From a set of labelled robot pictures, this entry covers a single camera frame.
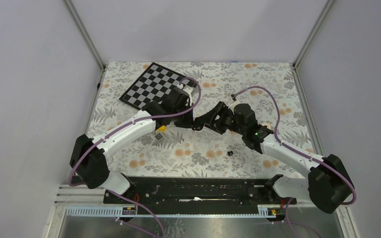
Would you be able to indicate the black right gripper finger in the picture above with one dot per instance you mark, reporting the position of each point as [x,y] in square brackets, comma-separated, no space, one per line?
[213,116]
[219,126]

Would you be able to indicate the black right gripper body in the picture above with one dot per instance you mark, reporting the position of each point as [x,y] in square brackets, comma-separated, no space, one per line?
[229,118]

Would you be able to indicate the black earbud case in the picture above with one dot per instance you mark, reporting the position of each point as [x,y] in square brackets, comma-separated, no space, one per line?
[197,125]

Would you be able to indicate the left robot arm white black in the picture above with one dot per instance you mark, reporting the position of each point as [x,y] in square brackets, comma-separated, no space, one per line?
[89,157]

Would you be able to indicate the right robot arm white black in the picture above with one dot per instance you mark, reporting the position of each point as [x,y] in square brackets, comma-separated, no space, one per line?
[325,181]

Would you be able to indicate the floral patterned table mat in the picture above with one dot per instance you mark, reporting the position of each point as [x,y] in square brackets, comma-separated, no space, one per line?
[269,89]

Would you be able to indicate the small grey square tile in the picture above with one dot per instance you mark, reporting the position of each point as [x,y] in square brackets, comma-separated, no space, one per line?
[159,136]

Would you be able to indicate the black white checkerboard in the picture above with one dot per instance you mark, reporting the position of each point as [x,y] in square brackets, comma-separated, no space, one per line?
[152,85]

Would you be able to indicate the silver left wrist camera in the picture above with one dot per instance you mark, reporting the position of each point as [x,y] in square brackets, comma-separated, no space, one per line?
[188,89]

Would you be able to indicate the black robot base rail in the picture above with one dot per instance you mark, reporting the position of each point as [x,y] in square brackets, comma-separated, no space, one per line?
[156,191]

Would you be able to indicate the white slotted cable duct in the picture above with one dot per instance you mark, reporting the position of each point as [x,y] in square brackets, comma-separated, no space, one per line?
[181,210]

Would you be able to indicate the right aluminium frame post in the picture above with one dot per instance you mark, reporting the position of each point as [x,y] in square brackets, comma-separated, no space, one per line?
[311,36]

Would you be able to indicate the aluminium frame post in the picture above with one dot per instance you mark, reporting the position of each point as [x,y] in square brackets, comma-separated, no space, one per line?
[72,11]
[311,36]

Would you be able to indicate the left aluminium frame post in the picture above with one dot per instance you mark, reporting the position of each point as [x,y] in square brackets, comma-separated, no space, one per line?
[72,11]

